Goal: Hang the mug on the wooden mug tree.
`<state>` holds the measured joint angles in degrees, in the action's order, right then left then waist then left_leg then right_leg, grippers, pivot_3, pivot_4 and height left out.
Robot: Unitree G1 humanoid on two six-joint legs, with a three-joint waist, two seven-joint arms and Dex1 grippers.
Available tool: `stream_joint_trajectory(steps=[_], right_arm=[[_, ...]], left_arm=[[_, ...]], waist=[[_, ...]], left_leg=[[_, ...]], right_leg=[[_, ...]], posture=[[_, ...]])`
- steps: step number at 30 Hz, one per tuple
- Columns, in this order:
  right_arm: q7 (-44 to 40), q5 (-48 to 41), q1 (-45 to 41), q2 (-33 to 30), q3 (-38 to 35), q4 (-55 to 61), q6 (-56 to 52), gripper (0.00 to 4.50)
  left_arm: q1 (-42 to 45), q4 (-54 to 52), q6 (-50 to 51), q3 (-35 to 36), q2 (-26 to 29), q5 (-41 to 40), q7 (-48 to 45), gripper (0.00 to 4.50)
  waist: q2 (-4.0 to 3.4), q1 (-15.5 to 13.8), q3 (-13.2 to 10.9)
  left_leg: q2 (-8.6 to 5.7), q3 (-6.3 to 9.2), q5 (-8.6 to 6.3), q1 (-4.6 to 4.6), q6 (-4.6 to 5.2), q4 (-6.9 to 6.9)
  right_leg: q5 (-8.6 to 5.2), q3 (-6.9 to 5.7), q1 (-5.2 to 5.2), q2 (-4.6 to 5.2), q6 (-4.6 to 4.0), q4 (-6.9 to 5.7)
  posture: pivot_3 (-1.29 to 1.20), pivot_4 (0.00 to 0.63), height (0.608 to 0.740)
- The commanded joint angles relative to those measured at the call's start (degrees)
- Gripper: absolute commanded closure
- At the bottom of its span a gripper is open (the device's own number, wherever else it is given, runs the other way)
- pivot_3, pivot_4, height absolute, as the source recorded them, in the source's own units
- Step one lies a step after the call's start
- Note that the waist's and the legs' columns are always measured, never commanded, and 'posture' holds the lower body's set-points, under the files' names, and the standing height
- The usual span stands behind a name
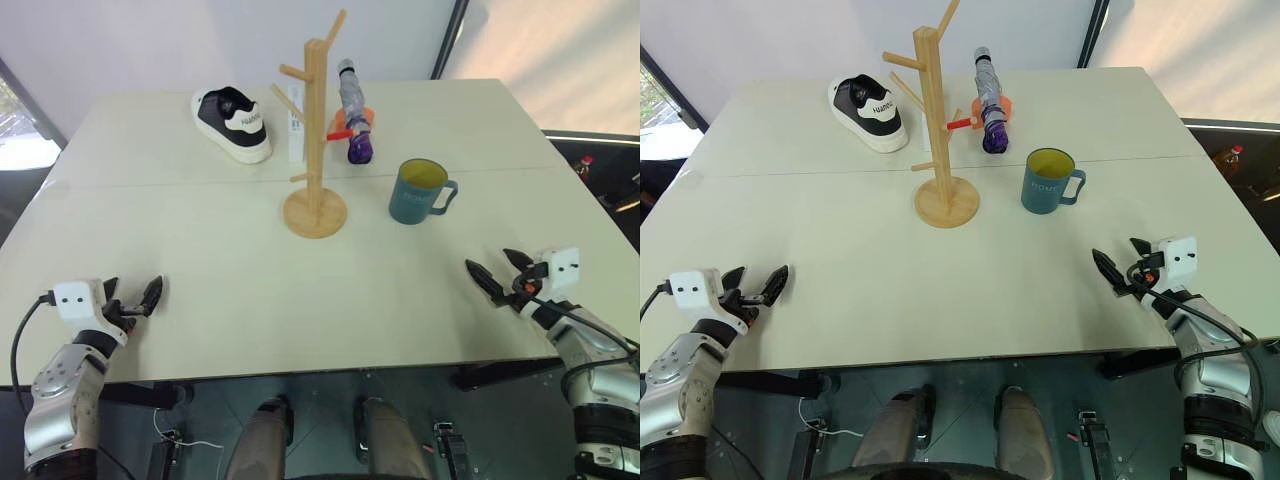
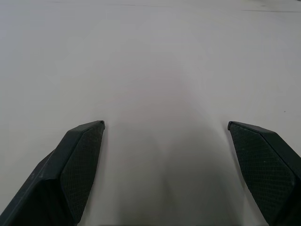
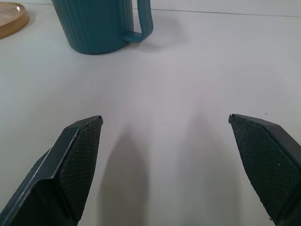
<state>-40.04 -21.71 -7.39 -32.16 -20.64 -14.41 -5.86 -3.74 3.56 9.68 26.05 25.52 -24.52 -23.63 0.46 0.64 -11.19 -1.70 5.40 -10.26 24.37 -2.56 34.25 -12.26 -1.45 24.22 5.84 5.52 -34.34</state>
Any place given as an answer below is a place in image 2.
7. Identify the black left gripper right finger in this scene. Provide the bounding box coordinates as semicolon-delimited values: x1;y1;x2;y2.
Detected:
227;121;301;226

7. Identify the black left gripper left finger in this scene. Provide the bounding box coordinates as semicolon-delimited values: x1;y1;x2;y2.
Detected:
0;120;106;226

